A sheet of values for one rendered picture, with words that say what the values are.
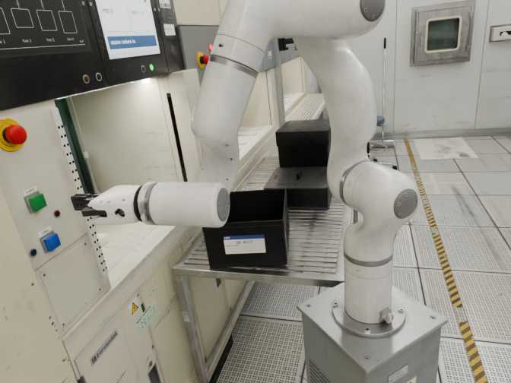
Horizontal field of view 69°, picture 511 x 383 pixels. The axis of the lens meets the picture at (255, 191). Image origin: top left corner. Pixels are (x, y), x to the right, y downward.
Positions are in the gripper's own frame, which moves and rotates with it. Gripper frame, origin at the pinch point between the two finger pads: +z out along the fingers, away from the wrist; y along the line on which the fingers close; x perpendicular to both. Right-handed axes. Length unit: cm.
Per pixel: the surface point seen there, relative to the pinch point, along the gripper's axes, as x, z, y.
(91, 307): -33.4, 13.3, 5.6
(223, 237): -32, -10, 43
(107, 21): 37, 12, 40
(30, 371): -33.3, 12.3, -15.3
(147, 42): 30, 12, 58
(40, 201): -0.1, 11.4, 0.2
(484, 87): -56, -193, 480
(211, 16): 40, 14, 120
